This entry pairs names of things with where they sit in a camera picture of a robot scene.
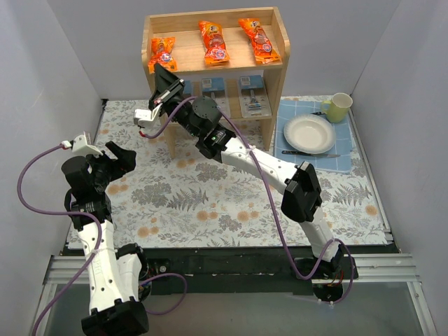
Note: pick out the white paper plate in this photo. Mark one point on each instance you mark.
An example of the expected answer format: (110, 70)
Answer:
(309, 133)

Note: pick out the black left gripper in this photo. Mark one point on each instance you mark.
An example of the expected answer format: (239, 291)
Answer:
(110, 159)

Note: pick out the blue checked cloth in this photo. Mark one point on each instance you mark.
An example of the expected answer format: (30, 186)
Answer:
(303, 133)

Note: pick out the yellow-green mug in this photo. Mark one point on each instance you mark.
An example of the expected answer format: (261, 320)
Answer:
(337, 107)

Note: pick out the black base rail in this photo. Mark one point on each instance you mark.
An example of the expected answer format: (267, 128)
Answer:
(267, 270)

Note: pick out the orange razor pack long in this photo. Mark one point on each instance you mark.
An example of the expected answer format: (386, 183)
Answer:
(263, 50)

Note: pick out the wooden two-tier shelf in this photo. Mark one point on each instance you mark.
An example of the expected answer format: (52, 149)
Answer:
(189, 53)

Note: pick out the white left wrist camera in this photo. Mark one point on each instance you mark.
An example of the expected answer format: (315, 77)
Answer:
(81, 145)

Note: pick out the blue razor blister pack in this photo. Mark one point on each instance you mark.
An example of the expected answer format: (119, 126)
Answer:
(216, 89)
(253, 97)
(188, 90)

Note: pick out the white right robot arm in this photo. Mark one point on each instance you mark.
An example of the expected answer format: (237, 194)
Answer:
(298, 184)

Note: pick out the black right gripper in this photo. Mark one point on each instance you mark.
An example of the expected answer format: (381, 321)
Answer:
(168, 94)

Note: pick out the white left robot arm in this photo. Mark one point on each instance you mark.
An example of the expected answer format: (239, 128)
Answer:
(115, 307)

